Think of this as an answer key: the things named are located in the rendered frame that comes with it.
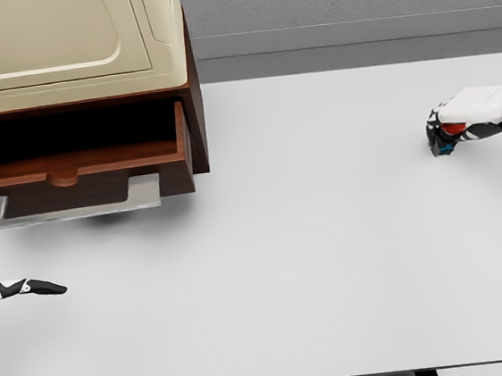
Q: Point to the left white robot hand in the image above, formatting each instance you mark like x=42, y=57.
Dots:
x=12, y=288

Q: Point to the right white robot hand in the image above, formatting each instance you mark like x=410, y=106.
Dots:
x=471, y=106

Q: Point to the red black and blue switch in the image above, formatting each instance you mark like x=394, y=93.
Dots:
x=447, y=147

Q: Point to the cream and brown cabinet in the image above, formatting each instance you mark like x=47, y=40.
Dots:
x=60, y=37

